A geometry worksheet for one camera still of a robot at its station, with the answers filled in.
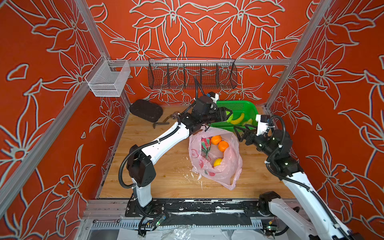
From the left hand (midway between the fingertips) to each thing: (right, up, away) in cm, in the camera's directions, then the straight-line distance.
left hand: (229, 111), depth 71 cm
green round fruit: (0, -4, -2) cm, 4 cm away
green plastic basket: (+22, +1, +41) cm, 47 cm away
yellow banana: (+16, -5, +36) cm, 39 cm away
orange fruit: (-3, -17, +22) cm, 28 cm away
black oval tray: (-53, +3, +39) cm, 66 cm away
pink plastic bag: (-4, -27, +19) cm, 34 cm away
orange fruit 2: (+1, -21, +21) cm, 30 cm away
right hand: (+3, -7, -3) cm, 8 cm away
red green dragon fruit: (-10, -20, +18) cm, 29 cm away
